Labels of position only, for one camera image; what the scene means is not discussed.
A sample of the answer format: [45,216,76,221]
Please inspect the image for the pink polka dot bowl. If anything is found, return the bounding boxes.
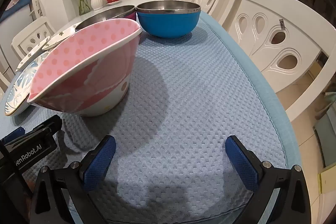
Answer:
[28,18,142,117]

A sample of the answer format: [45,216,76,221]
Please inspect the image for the blue steel bowl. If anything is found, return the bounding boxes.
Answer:
[136,1,202,39]

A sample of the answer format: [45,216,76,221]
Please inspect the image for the light blue textured mat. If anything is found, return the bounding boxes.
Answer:
[0,12,301,224]

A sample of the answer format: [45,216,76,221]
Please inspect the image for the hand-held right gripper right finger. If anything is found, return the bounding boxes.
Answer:
[225,135,311,224]

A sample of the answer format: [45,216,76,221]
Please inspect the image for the yellow-green board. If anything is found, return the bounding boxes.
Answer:
[317,165,336,194]

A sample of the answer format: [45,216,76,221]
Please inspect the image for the blue leaf gold-rimmed plate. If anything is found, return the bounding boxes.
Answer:
[5,56,46,117]

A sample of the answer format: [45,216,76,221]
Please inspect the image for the white carved chair with sticker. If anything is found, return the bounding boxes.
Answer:
[218,0,336,117]

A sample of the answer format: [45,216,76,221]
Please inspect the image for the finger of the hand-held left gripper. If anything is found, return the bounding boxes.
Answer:
[1,127,26,144]
[29,116,63,135]

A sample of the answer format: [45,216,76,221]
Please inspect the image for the blue fabric panel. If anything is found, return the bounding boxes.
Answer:
[0,0,34,22]

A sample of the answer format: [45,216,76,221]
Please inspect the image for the red steel bowl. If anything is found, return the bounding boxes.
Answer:
[75,5,137,31]

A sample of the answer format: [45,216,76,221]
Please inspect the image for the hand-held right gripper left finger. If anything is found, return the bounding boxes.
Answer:
[31,135,117,224]

